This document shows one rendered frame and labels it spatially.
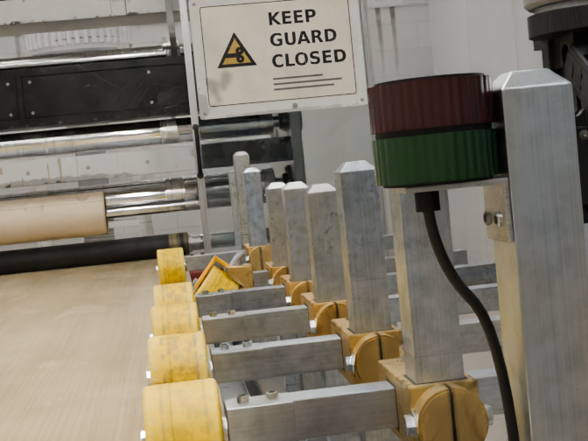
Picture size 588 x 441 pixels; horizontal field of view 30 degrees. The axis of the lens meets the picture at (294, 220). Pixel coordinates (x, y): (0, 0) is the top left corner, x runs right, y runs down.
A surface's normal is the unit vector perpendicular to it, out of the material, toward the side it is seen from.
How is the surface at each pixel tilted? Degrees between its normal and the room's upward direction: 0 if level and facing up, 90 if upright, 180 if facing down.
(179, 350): 47
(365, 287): 90
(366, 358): 90
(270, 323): 90
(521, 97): 90
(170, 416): 56
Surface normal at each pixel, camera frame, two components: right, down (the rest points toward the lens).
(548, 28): -0.82, 0.11
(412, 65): 0.17, 0.04
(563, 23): -0.62, 0.11
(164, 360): 0.05, -0.48
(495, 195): -0.99, 0.11
